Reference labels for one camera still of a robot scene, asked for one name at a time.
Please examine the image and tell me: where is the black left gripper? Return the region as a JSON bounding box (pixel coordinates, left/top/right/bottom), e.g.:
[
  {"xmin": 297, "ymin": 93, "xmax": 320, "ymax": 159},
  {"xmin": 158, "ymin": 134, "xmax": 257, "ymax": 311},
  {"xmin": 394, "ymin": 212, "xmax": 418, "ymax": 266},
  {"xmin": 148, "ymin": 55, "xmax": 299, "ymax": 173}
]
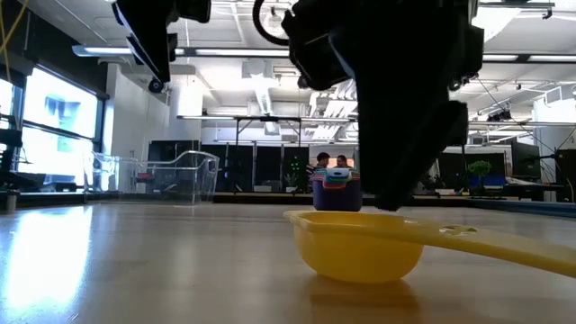
[{"xmin": 111, "ymin": 0, "xmax": 213, "ymax": 85}]

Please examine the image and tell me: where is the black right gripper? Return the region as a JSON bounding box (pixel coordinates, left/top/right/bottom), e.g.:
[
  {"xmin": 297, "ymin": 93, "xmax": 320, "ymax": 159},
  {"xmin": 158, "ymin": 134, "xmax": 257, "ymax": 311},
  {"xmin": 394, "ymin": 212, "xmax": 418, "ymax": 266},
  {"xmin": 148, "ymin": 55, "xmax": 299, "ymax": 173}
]
[{"xmin": 282, "ymin": 0, "xmax": 486, "ymax": 212}]

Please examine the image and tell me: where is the teal measuring cup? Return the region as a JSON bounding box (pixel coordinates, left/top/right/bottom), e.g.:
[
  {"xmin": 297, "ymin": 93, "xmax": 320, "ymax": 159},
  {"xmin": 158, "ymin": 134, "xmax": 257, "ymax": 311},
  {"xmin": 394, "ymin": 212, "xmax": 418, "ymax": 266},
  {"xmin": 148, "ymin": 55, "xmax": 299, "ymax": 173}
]
[{"xmin": 316, "ymin": 176, "xmax": 361, "ymax": 187}]

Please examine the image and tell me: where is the purple measuring cup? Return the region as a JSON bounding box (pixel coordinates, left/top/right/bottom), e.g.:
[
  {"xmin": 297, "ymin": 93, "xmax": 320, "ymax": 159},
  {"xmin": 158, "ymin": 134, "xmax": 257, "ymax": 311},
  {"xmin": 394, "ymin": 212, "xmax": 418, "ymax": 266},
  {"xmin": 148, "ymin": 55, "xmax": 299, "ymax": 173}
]
[{"xmin": 310, "ymin": 179, "xmax": 364, "ymax": 213}]

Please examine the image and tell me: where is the yellow measuring cup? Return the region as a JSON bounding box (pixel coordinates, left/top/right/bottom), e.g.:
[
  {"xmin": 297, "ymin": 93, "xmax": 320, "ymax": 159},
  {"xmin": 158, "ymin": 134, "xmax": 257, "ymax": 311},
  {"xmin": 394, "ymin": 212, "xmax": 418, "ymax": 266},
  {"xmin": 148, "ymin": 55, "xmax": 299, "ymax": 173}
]
[{"xmin": 283, "ymin": 210, "xmax": 576, "ymax": 285}]

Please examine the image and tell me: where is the clear plastic basket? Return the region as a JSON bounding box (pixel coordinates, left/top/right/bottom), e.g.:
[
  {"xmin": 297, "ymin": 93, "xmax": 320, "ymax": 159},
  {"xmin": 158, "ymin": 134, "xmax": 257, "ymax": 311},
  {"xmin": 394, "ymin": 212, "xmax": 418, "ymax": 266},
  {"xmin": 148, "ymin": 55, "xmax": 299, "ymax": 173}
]
[{"xmin": 84, "ymin": 149, "xmax": 221, "ymax": 205}]

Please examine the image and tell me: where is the small green background plant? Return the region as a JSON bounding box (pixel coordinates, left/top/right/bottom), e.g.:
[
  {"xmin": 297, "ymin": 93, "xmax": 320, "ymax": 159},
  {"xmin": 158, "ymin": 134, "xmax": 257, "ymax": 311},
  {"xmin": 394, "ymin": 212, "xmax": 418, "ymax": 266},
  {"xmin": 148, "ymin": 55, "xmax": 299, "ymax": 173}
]
[{"xmin": 466, "ymin": 160, "xmax": 492, "ymax": 179}]

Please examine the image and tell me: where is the long ceiling light strip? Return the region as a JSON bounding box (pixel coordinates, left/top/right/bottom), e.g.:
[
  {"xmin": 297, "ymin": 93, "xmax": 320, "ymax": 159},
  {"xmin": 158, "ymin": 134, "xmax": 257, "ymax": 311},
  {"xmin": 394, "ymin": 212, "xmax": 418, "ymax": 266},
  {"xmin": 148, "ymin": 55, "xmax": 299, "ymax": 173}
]
[{"xmin": 71, "ymin": 44, "xmax": 576, "ymax": 64}]

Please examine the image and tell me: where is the black background monitor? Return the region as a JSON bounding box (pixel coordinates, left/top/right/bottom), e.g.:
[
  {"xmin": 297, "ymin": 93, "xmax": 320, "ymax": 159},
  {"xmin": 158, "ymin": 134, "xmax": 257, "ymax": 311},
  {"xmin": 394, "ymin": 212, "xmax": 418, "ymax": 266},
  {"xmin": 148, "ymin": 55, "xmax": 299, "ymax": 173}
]
[{"xmin": 510, "ymin": 141, "xmax": 543, "ymax": 181}]

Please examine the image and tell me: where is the black background cabinet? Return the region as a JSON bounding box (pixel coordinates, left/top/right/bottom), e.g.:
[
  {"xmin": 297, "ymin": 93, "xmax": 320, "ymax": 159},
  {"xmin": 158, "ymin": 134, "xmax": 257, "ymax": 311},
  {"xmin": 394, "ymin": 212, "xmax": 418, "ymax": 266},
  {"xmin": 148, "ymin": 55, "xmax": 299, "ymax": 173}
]
[{"xmin": 148, "ymin": 139, "xmax": 202, "ymax": 182}]

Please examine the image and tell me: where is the black rack with green lights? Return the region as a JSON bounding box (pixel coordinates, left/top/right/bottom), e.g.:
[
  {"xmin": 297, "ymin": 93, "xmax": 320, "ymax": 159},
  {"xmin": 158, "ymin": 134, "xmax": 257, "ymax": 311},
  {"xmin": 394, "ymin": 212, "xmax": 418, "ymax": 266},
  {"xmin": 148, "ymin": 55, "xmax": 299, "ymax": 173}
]
[{"xmin": 286, "ymin": 155, "xmax": 311, "ymax": 193}]

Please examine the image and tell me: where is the yellow cable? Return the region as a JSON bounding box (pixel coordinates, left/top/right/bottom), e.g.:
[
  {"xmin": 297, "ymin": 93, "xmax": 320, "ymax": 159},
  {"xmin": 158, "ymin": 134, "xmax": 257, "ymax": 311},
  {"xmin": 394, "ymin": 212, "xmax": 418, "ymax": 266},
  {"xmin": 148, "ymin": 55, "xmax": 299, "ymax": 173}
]
[{"xmin": 0, "ymin": 0, "xmax": 29, "ymax": 83}]

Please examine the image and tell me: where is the black background rig frame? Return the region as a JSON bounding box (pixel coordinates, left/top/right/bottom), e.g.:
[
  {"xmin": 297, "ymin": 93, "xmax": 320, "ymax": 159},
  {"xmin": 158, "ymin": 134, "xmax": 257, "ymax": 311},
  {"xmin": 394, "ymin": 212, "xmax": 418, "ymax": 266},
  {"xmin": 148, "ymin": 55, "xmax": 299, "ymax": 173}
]
[{"xmin": 233, "ymin": 115, "xmax": 303, "ymax": 195}]

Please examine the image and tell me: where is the short grey post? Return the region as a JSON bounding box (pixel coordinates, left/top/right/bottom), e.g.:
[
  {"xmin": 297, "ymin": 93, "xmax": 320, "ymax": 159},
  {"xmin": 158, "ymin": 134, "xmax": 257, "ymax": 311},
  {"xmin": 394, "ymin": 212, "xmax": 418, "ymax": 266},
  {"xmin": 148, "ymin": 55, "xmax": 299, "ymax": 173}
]
[{"xmin": 0, "ymin": 190, "xmax": 20, "ymax": 214}]

